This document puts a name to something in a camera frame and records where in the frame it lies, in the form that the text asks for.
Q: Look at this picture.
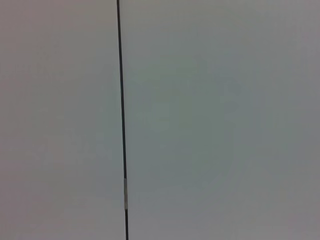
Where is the thin black cable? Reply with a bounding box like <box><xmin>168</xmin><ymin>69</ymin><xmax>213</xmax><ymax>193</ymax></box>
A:
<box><xmin>116</xmin><ymin>0</ymin><xmax>130</xmax><ymax>240</ymax></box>

